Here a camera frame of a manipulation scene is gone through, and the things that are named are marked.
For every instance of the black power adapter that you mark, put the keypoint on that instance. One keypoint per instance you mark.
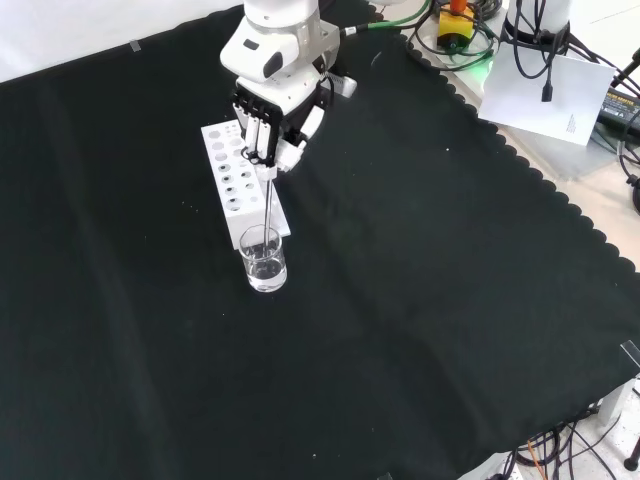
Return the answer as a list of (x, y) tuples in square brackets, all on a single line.
[(617, 107)]

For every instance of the grey tape strip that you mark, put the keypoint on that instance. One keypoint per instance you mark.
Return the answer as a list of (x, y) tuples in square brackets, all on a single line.
[(135, 46)]

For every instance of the clear tape strip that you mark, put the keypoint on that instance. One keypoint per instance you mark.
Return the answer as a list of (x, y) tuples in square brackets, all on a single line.
[(631, 352)]

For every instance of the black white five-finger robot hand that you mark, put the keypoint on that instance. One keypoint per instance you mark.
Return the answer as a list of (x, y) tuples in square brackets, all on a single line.
[(295, 105)]

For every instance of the black bench cloth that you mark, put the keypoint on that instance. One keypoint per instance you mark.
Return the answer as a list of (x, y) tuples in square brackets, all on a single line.
[(400, 300)]

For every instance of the white test tube rack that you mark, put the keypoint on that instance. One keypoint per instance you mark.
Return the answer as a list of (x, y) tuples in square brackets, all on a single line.
[(235, 210)]

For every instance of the white paper sheet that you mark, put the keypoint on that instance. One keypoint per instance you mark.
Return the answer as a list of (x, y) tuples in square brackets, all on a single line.
[(575, 95)]

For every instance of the clear glass beaker with water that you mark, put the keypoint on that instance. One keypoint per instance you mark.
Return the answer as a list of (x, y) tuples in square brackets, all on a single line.
[(265, 275)]

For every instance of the yellow stop button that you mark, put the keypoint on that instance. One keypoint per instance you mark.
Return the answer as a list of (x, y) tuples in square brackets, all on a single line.
[(455, 25)]

